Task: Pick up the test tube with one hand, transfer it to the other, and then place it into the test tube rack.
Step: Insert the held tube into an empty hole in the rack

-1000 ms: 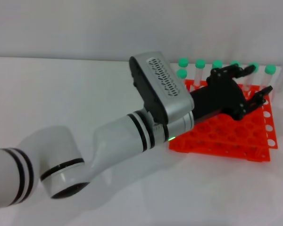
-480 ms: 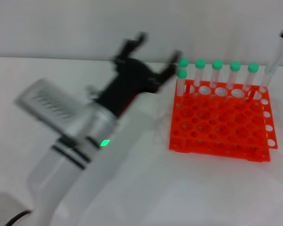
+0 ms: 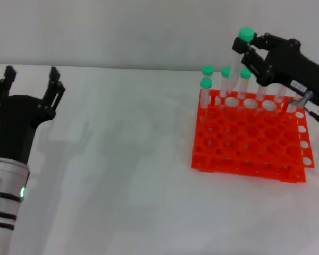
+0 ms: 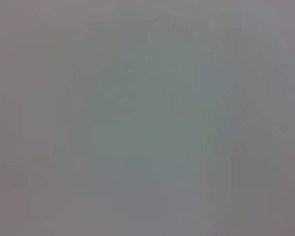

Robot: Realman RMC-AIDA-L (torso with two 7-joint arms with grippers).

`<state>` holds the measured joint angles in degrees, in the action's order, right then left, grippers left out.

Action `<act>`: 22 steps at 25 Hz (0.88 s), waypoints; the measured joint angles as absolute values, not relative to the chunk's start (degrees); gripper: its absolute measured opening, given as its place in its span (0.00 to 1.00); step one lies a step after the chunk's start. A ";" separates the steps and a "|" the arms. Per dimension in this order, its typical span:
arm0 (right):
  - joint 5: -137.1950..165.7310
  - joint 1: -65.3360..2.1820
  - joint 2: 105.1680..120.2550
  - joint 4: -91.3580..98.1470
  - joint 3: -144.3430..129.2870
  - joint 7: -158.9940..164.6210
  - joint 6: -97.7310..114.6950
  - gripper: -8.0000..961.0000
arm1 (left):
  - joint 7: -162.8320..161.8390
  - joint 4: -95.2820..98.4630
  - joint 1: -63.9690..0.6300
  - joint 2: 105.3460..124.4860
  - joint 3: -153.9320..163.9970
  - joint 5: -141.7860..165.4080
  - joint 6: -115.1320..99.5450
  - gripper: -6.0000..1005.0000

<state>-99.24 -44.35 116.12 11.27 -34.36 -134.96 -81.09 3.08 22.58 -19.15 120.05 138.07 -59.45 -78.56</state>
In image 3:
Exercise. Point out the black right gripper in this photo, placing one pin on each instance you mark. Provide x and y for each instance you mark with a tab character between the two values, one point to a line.
292	66

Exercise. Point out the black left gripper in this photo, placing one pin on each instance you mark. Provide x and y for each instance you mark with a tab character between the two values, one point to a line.
16	125

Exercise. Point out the clear test tube green cap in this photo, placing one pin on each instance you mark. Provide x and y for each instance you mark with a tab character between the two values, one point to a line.
260	92
295	96
245	73
206	83
226	71
246	34
280	93
207	70

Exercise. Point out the orange test tube rack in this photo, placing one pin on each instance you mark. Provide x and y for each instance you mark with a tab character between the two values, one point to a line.
255	148

